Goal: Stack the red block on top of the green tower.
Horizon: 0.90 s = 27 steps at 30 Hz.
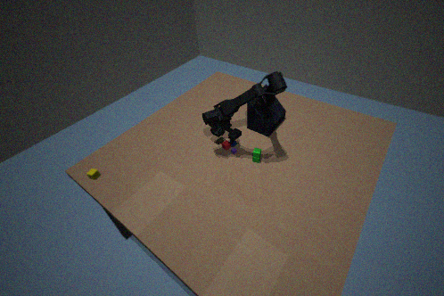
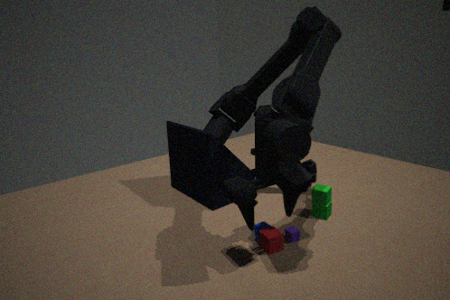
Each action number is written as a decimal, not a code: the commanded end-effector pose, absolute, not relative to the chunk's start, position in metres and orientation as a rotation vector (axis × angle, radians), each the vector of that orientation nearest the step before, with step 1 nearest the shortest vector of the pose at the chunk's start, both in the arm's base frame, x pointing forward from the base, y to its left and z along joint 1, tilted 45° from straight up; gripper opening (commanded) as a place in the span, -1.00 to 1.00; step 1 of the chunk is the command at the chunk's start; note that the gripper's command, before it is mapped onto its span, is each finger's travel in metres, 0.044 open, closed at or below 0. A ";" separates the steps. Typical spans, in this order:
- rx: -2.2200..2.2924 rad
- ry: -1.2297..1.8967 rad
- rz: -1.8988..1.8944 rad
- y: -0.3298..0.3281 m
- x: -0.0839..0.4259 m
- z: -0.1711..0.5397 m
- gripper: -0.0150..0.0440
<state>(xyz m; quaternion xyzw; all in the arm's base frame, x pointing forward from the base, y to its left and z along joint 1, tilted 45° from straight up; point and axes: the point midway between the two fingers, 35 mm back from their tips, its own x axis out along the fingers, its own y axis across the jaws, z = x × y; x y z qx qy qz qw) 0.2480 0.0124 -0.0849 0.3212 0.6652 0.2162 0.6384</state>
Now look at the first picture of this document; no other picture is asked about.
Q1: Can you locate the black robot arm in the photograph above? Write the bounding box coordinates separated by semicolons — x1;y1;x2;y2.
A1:
202;71;287;136

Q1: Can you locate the red block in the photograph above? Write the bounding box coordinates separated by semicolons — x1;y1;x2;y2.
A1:
222;140;231;151

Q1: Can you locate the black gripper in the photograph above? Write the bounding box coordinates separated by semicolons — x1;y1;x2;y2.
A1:
209;118;242;144

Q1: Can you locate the small yellow block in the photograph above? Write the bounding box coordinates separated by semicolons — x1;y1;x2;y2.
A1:
86;168;101;180

